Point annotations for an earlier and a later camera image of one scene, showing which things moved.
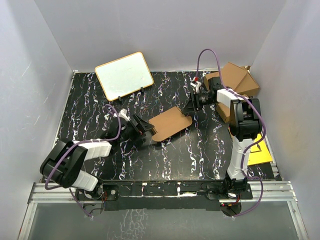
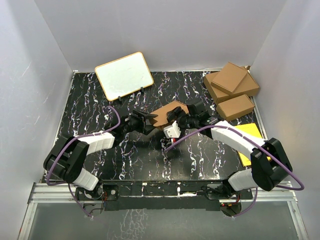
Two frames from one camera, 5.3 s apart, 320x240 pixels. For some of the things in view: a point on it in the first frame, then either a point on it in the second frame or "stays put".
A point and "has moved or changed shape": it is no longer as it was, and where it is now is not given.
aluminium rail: (268, 192) stays put
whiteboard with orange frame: (124, 75) stays put
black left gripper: (139, 134) → (142, 128)
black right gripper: (191, 107) → (178, 112)
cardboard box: (168, 123) has moved or changed shape
